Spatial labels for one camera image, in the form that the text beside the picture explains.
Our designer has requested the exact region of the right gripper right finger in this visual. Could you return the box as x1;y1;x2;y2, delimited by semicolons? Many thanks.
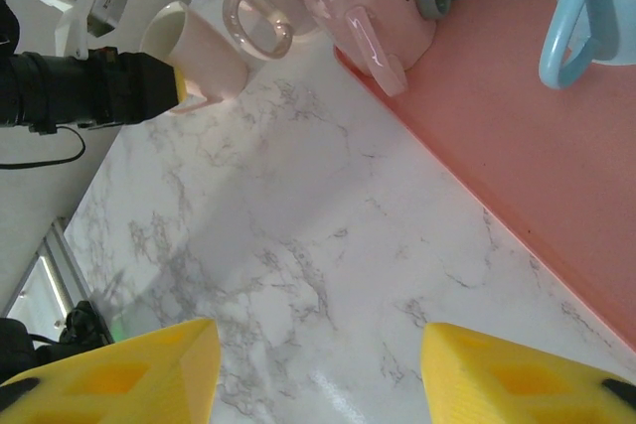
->
419;322;636;424

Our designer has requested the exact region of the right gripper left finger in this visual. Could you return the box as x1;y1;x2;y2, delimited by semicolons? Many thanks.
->
0;317;223;424

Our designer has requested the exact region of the pale pink mug cream interior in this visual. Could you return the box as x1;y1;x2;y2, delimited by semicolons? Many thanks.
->
138;0;249;115

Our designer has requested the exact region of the pink tray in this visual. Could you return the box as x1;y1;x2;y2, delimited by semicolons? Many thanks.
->
331;0;636;356

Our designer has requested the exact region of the thin black left gripper cable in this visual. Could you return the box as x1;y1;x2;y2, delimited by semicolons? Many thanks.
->
0;123;86;171

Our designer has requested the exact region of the aluminium table rail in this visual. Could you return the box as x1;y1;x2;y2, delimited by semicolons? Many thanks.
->
0;216;98;326

